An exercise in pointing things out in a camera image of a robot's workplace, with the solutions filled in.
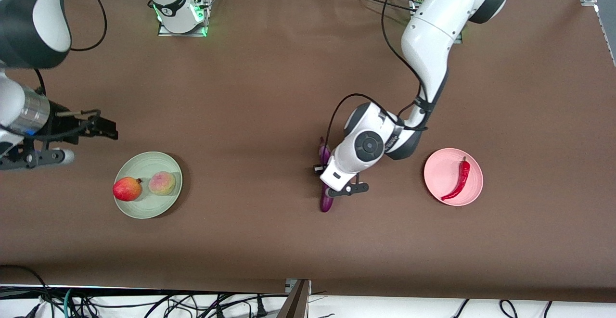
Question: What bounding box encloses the long purple eggplant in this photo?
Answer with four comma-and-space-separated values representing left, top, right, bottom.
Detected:
318, 137, 335, 213

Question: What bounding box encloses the red apple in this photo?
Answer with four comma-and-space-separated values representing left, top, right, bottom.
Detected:
113, 177, 143, 202

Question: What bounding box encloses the green pink peach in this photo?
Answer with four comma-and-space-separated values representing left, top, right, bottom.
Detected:
148, 171, 177, 196

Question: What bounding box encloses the red chili pepper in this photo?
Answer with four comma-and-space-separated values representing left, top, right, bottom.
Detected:
441, 156, 471, 201

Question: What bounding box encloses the pale green round plate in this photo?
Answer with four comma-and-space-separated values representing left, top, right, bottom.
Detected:
114, 151, 183, 219

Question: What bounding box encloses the large table cover cloth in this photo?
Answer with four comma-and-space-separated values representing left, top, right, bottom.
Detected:
0, 0, 616, 304

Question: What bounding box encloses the pink round plate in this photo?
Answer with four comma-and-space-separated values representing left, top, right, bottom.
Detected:
423, 148, 484, 207

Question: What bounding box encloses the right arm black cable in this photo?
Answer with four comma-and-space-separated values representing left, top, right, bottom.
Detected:
0, 0, 108, 141

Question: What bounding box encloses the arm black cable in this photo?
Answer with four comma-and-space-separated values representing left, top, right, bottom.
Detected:
0, 0, 108, 141
325, 0, 434, 154

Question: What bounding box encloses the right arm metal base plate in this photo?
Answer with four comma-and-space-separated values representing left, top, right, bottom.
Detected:
157, 0, 209, 38

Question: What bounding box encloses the aluminium profile post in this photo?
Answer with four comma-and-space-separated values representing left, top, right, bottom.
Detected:
277, 279, 312, 318

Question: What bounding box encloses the black looped floor cable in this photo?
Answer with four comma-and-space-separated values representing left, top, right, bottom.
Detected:
0, 264, 52, 318

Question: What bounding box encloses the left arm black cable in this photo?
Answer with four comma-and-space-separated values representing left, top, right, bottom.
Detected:
325, 0, 434, 154

